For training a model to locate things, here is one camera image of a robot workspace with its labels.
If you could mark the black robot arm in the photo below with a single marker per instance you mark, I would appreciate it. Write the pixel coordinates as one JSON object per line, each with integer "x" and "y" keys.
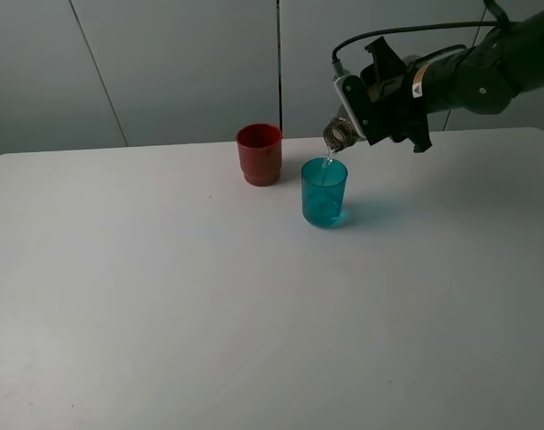
{"x": 483, "y": 79}

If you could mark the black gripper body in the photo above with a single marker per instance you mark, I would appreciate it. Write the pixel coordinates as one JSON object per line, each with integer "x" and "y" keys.
{"x": 389, "y": 88}

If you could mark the smoky transparent water bottle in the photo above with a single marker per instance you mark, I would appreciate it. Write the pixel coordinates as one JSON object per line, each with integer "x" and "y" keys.
{"x": 335, "y": 134}

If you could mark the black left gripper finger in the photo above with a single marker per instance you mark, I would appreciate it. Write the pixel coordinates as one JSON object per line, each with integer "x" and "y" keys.
{"x": 414, "y": 129}

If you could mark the teal translucent plastic cup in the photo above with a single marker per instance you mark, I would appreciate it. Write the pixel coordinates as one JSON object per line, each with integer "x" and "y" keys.
{"x": 323, "y": 186}

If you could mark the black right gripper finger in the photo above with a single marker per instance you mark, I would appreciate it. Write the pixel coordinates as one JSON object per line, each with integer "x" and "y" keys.
{"x": 386, "y": 64}

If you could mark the red plastic cup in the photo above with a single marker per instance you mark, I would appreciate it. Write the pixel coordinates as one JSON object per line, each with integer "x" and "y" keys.
{"x": 260, "y": 154}

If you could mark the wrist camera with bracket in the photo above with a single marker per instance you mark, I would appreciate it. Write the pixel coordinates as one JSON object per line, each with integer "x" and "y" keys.
{"x": 358, "y": 113}

